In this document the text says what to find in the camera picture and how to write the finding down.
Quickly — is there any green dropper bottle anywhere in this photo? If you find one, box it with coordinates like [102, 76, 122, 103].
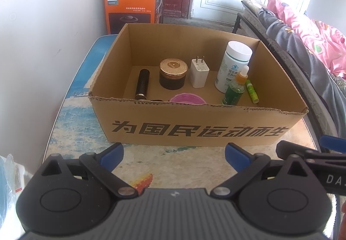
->
[222, 65, 250, 107]

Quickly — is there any pink round silicone lid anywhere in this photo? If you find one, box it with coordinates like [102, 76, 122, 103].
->
[169, 93, 206, 105]

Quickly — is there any black bed frame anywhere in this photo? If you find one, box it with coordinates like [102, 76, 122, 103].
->
[233, 11, 245, 36]

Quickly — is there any white plug charger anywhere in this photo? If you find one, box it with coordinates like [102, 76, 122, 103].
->
[189, 56, 210, 89]

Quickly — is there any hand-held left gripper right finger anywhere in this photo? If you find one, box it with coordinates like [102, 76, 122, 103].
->
[225, 142, 309, 200]

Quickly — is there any beach print table mat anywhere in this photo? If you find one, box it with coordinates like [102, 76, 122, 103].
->
[40, 34, 338, 204]

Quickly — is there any clear plastic bag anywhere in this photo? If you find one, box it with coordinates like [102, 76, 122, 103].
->
[0, 153, 29, 231]

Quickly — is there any dark jar with golden lid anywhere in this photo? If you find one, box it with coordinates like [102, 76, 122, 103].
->
[159, 58, 188, 91]

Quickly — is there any pink floral blanket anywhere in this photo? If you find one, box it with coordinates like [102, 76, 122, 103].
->
[267, 0, 346, 79]

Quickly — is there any grey blanket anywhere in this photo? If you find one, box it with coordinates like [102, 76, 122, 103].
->
[256, 7, 346, 149]

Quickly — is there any white bottle with green label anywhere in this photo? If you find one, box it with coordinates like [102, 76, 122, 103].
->
[215, 41, 253, 94]

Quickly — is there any brown cardboard box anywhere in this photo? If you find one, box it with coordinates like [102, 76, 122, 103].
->
[88, 22, 309, 149]

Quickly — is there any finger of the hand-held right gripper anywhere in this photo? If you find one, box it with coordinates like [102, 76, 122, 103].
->
[319, 135, 346, 154]
[276, 140, 323, 161]

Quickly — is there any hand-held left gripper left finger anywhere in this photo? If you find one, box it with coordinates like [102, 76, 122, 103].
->
[43, 142, 136, 200]

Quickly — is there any black cylindrical tube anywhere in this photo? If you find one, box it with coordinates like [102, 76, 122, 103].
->
[135, 68, 151, 100]

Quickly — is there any green patterned stick tube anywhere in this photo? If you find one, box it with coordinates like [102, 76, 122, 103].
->
[244, 79, 260, 103]

